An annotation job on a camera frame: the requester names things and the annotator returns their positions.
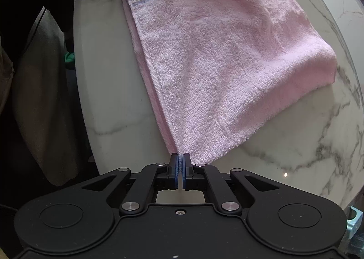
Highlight green cloth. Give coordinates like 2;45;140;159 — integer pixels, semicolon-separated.
64;52;76;69

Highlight light blue plastic stool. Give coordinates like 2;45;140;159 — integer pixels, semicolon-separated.
345;206;364;249

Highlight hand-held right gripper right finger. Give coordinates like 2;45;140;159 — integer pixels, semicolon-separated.
183;153;281;214

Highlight pink towel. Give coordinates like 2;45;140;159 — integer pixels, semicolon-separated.
116;0;337;164

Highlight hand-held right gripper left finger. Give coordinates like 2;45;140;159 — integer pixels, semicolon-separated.
81;153;182;214

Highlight person's beige trousers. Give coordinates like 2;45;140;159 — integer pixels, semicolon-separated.
0;6;99;187

